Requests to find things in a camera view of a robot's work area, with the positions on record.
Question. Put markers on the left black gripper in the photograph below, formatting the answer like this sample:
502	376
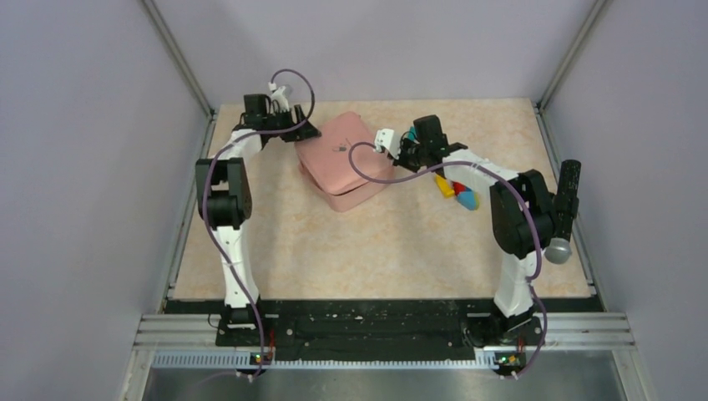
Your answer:
303	130

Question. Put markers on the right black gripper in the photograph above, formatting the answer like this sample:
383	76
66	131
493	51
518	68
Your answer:
399	161

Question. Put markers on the pink medicine kit case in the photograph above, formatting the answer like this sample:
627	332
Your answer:
324	163

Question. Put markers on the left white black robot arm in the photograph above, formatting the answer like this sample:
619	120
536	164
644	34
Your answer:
225	201

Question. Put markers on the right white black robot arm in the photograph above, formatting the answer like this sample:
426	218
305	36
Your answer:
523	218

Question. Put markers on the colourful toy blocks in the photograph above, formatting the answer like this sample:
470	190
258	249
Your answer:
464	196

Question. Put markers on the black stand with handle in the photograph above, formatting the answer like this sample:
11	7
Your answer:
566	201

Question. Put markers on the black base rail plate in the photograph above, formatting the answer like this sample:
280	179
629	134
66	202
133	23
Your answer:
367	331

